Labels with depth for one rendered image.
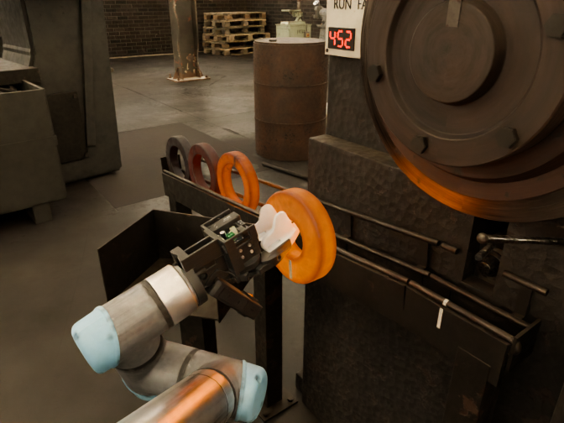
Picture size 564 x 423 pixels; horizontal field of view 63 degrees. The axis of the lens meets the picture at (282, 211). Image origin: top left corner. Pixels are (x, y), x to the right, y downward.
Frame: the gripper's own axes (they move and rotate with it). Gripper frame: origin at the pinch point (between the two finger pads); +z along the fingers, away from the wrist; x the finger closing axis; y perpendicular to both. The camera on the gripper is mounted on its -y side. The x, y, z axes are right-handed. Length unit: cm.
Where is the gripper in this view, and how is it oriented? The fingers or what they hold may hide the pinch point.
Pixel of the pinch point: (296, 225)
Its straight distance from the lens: 74.0
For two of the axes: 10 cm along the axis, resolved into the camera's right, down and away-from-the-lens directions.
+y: -2.3, -8.1, -5.3
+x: -6.0, -3.2, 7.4
